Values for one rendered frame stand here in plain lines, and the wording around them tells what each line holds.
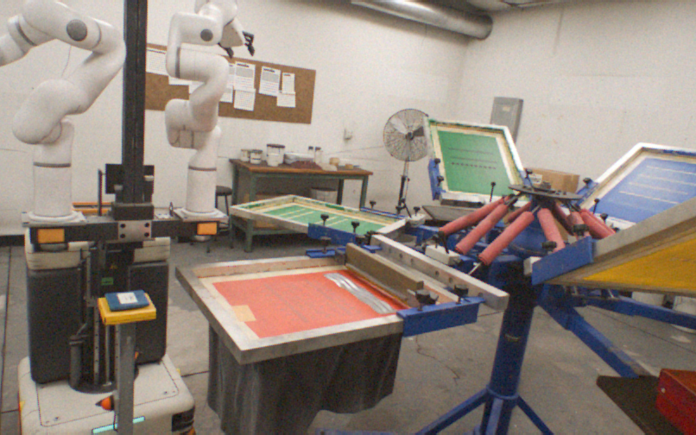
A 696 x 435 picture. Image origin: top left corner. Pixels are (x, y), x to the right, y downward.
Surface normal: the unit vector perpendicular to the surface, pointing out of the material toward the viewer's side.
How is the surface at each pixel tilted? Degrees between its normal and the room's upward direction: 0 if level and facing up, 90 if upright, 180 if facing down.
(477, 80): 90
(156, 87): 90
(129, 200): 90
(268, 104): 90
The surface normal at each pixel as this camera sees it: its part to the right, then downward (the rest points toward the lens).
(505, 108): -0.83, 0.03
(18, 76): 0.54, 0.25
